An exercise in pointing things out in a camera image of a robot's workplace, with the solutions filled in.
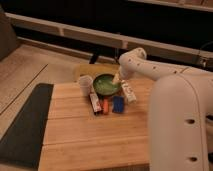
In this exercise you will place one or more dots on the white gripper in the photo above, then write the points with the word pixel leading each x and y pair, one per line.
pixel 116 79

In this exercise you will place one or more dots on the green ceramic bowl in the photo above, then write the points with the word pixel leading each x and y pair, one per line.
pixel 103 85

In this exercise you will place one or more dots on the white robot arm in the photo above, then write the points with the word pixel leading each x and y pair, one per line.
pixel 180 115

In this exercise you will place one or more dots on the blue sponge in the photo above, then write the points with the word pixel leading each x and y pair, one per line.
pixel 118 104

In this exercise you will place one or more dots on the white bottle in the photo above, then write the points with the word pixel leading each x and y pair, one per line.
pixel 128 92

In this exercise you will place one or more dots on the orange marker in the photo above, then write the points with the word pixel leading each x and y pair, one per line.
pixel 105 106

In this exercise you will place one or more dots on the translucent plastic cup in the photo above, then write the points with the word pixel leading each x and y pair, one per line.
pixel 85 83

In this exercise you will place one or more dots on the black floor mat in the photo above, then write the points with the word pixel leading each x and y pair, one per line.
pixel 22 143

